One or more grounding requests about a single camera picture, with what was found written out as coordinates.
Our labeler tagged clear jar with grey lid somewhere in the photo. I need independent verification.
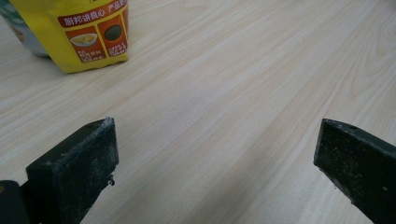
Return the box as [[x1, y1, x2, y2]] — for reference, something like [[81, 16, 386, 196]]
[[0, 0, 50, 59]]

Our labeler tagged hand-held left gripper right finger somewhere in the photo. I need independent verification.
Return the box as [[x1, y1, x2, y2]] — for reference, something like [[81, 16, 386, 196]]
[[313, 118, 396, 224]]

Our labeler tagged yellow seasoning pouch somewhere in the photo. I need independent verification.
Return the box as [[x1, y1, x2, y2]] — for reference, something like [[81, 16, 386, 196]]
[[8, 0, 130, 75]]

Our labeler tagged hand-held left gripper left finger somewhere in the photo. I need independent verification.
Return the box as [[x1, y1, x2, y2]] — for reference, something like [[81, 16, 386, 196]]
[[20, 117, 120, 224]]

